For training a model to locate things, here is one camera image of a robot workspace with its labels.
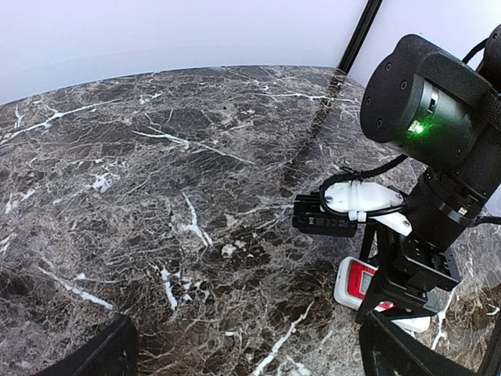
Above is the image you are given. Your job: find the white remote control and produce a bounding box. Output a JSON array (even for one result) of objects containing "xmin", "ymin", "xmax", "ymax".
[{"xmin": 333, "ymin": 256, "xmax": 431, "ymax": 334}]

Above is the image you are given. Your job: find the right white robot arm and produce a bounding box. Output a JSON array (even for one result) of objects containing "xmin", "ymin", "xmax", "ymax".
[{"xmin": 356, "ymin": 30, "xmax": 500, "ymax": 323}]

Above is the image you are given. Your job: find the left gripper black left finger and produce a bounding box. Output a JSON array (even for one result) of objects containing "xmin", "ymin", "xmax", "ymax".
[{"xmin": 36, "ymin": 314, "xmax": 139, "ymax": 376}]

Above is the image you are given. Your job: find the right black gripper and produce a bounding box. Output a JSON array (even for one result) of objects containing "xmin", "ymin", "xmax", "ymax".
[{"xmin": 356, "ymin": 225, "xmax": 461, "ymax": 324}]

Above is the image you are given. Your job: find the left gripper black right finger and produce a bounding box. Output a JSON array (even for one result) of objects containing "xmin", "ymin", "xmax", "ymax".
[{"xmin": 359, "ymin": 312, "xmax": 500, "ymax": 376}]

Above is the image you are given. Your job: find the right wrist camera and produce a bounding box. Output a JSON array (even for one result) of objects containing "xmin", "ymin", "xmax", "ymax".
[{"xmin": 292, "ymin": 180, "xmax": 413, "ymax": 237}]

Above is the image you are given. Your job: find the right black frame post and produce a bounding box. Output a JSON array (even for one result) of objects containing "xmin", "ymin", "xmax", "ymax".
[{"xmin": 337, "ymin": 0, "xmax": 383, "ymax": 74}]

